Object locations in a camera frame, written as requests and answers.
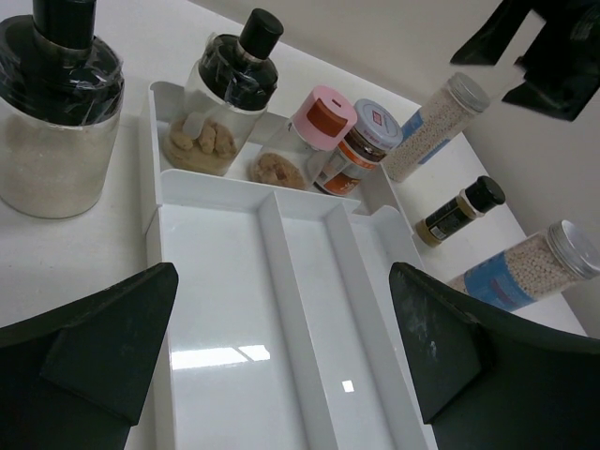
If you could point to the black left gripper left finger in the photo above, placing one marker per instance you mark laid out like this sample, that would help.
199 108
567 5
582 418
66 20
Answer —
77 376

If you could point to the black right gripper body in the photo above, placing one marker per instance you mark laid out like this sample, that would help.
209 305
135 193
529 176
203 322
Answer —
564 57

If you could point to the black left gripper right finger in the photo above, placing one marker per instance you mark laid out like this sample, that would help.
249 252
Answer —
487 379

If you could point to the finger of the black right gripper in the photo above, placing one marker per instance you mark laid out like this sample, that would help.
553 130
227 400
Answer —
563 101
488 44

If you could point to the white bead bottle silver lid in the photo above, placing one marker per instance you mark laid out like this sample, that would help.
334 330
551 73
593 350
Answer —
435 124

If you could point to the small black cap spice bottle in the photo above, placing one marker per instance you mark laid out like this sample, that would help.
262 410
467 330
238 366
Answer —
471 203

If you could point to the pink lid spice jar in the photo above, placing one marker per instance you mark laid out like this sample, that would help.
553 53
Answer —
289 157

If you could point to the brown lump jar black cap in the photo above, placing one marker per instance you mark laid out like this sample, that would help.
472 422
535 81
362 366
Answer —
227 92

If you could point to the sugar jar with black cap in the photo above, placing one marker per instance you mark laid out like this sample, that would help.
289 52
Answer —
62 90

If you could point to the white plastic organizer tray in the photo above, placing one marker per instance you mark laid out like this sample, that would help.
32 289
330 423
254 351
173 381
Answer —
283 333

